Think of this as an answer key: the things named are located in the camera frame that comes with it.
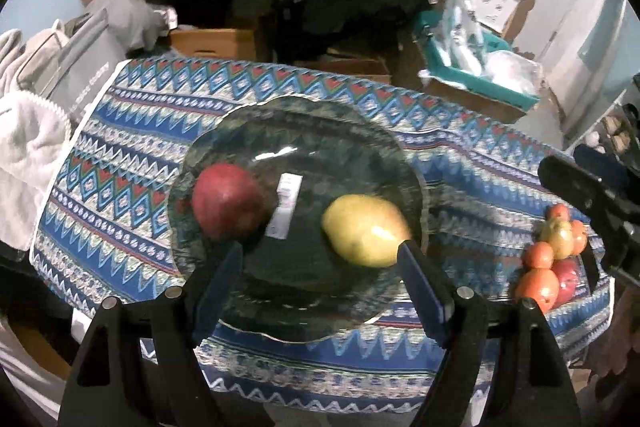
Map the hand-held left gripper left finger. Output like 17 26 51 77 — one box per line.
57 241 276 427

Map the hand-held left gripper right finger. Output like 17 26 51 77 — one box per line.
397 239 583 427

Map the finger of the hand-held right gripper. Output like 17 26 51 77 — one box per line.
538 154 618 228
573 144 632 194

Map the yellow apple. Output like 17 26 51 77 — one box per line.
539 219 574 260

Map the red apple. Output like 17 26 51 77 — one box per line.
191 163 266 242
551 258 581 307

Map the yellow pear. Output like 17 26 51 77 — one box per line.
321 194 413 269

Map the person's right forearm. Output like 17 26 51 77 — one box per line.
582 284 640 383

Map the white shoe rack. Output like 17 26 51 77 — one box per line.
565 74 640 160

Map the white paper label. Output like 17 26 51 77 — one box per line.
266 173 302 240

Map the teal box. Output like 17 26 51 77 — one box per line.
411 11 542 112

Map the large cardboard box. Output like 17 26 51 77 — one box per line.
419 69 540 124

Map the clear plastic bag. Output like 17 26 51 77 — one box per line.
481 49 545 96

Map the blue patterned tablecloth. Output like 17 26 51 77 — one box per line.
30 57 616 414

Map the white dotted box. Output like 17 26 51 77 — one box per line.
470 0 537 38

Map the white printed plastic bag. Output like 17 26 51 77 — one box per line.
431 0 502 74

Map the white towel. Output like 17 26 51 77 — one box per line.
0 91 74 254

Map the grey fabric bag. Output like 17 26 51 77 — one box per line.
47 9 132 120

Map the grey clothing pile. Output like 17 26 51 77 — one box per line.
0 0 173 108

